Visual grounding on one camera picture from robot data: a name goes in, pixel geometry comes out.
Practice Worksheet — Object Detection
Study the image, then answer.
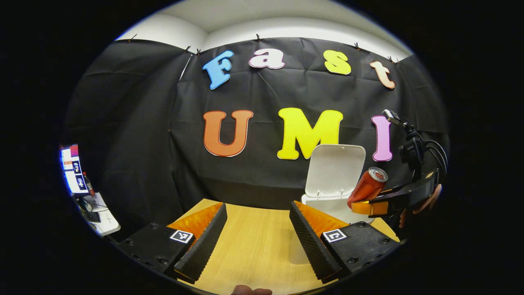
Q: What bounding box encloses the computer monitor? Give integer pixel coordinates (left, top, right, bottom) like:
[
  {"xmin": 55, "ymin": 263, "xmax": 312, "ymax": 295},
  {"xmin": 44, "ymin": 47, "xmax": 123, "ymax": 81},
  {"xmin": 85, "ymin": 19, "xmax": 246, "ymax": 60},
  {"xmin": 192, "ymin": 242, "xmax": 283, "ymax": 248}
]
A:
[{"xmin": 60, "ymin": 143, "xmax": 90, "ymax": 195}]

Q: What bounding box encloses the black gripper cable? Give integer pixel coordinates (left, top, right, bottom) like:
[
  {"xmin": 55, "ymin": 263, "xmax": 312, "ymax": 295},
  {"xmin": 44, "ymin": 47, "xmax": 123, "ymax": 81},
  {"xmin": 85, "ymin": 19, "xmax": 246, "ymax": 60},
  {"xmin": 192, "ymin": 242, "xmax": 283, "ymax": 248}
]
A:
[{"xmin": 424, "ymin": 139, "xmax": 449, "ymax": 185}]

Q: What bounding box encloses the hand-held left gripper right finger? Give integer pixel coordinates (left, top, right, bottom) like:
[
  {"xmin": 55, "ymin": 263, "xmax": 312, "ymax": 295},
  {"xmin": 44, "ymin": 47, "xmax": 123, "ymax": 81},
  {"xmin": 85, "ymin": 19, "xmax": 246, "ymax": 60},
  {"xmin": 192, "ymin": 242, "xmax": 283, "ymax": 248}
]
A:
[{"xmin": 289, "ymin": 201, "xmax": 401, "ymax": 284}]

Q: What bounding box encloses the white side desk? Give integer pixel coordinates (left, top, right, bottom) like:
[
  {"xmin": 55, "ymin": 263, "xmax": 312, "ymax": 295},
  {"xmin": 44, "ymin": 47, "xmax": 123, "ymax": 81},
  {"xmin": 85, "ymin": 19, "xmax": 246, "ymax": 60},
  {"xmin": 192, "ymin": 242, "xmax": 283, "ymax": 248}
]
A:
[{"xmin": 76, "ymin": 192, "xmax": 121, "ymax": 237}]

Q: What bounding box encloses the red pop can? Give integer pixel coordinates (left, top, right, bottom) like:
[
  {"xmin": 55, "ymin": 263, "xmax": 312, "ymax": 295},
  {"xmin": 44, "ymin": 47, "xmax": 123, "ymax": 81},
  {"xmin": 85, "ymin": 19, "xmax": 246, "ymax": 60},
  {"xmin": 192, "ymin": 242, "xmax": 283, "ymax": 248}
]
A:
[{"xmin": 347, "ymin": 167, "xmax": 388, "ymax": 209}]

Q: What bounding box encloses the black backdrop cloth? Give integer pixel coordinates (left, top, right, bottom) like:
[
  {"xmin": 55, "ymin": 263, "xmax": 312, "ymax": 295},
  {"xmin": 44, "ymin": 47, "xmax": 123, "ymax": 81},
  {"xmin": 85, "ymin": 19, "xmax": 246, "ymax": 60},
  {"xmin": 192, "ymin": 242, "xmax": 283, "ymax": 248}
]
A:
[{"xmin": 61, "ymin": 37, "xmax": 451, "ymax": 242}]

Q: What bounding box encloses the white desktop garbage bin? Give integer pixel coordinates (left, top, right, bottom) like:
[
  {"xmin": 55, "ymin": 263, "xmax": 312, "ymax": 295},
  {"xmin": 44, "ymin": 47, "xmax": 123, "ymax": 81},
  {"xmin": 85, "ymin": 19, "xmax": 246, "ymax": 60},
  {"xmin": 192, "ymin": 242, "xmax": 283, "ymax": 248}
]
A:
[{"xmin": 289, "ymin": 143, "xmax": 375, "ymax": 265}]

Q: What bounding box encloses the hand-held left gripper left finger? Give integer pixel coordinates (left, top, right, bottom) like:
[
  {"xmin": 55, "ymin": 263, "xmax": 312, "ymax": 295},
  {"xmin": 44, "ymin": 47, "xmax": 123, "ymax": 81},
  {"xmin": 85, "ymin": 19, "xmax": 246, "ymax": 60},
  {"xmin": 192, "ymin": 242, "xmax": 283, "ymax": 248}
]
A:
[{"xmin": 115, "ymin": 202, "xmax": 228, "ymax": 284}]

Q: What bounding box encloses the wooden desktop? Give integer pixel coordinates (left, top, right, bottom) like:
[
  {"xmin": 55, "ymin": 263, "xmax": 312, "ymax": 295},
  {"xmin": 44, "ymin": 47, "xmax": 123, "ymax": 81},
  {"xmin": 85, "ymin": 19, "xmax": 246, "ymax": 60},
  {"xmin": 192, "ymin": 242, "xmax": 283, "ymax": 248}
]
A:
[{"xmin": 166, "ymin": 199, "xmax": 400, "ymax": 295}]

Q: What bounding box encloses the dark bottle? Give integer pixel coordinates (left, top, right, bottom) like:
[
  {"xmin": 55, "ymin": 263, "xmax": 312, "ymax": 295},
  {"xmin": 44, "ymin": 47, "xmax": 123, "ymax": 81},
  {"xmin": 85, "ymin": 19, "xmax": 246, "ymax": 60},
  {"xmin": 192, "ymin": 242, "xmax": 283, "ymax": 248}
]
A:
[{"xmin": 83, "ymin": 172, "xmax": 95, "ymax": 198}]

